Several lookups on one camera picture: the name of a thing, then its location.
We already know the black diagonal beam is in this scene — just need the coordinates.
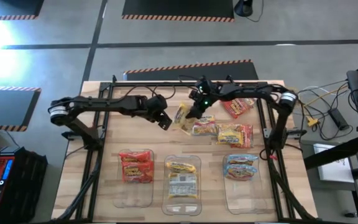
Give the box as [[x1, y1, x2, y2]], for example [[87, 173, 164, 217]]
[[303, 135, 358, 170]]

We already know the black hazard-striped floor mat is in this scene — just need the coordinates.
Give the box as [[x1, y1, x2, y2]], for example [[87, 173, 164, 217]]
[[0, 86, 42, 133], [122, 58, 260, 82], [0, 0, 45, 21], [121, 0, 236, 23]]

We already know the black aluminium table frame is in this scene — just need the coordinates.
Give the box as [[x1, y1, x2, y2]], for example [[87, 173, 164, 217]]
[[54, 80, 315, 223]]

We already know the black power brick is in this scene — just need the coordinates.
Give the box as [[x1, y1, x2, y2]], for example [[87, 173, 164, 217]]
[[328, 108, 350, 131]]

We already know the clear plastic bin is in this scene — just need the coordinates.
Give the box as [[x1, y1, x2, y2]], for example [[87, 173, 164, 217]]
[[162, 154, 203, 217], [112, 148, 155, 208], [222, 153, 269, 215]]

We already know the white sheet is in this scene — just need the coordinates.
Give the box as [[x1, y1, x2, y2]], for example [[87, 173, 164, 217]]
[[314, 143, 356, 184]]

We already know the yellow cable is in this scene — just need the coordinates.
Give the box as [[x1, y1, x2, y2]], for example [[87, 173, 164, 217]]
[[300, 85, 350, 119]]

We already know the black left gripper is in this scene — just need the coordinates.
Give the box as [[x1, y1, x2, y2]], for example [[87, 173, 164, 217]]
[[135, 95, 173, 131]]

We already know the black round stand base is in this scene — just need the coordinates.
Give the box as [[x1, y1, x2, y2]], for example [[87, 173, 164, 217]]
[[234, 0, 254, 17]]

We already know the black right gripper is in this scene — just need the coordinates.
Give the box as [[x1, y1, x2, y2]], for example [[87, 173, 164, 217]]
[[185, 78, 222, 119]]

